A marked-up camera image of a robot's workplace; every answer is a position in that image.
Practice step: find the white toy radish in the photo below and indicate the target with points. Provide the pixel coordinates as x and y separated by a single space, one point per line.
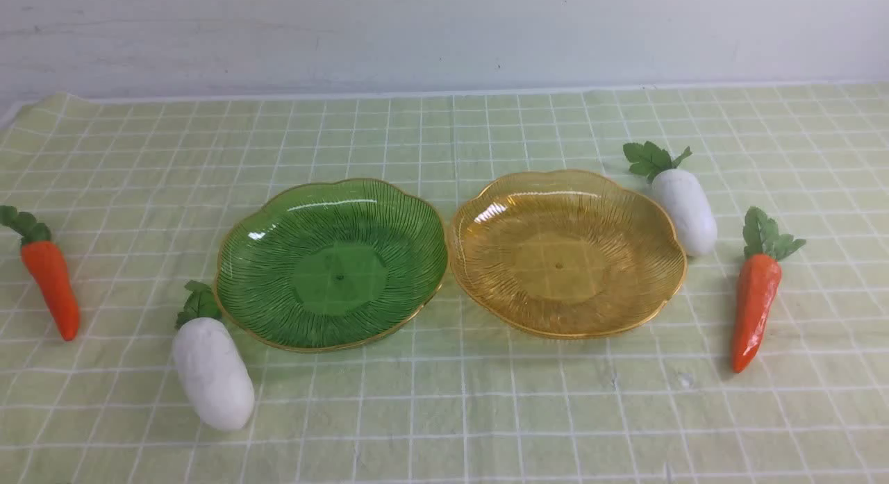
209 366
678 192

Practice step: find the orange toy carrot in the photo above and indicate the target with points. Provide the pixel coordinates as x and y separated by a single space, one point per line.
758 282
47 265

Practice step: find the green ribbed plastic plate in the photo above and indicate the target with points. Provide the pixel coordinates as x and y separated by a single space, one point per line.
331 266

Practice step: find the amber ribbed plastic plate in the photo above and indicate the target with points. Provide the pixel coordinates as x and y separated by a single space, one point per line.
566 254

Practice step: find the green checked tablecloth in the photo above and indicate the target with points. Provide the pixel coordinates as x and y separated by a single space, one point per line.
139 195

